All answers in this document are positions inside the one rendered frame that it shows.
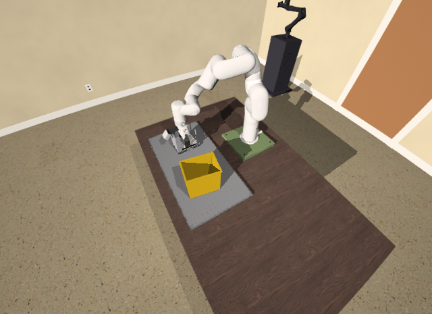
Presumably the yellow open-top bin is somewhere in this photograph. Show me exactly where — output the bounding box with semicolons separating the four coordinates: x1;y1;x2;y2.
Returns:
179;152;222;199

